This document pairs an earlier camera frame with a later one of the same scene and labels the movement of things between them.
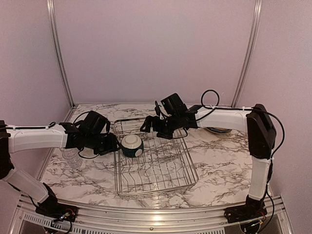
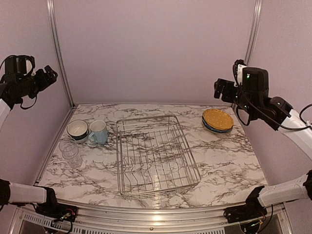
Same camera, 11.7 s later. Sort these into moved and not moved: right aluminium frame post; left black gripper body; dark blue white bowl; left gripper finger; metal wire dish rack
Moved: dark blue white bowl; left black gripper body; left gripper finger
Not moved: right aluminium frame post; metal wire dish rack
